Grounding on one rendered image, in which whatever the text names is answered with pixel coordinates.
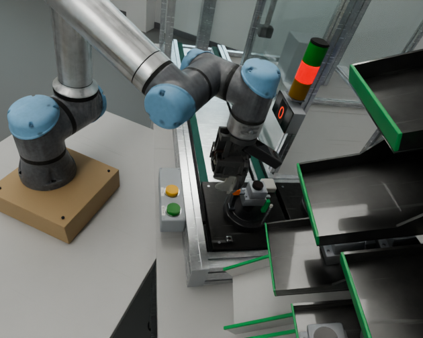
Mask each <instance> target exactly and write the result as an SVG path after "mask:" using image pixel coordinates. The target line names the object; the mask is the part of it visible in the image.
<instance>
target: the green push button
mask: <svg viewBox="0 0 423 338"><path fill-rule="evenodd" d="M180 210H181V208H180V206H179V205H178V204H177V203H170V204H168V205H167V213H168V214H169V215H172V216H175V215H178V214H179V213H180Z"/></svg>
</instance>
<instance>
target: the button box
mask: <svg viewBox="0 0 423 338"><path fill-rule="evenodd" d="M171 184H173V185H175V186H177V187H178V188H179V193H178V195H176V196H169V195H167V194H166V192H165V189H166V187H167V186H168V185H171ZM158 193H159V212H160V232H176V231H184V228H185V223H186V215H185V203H184V196H183V185H182V178H181V169H180V168H159V174H158ZM170 203H177V204H178V205H179V206H180V208H181V210H180V213H179V214H178V215H175V216H172V215H169V214H168V213H167V205H168V204H170Z"/></svg>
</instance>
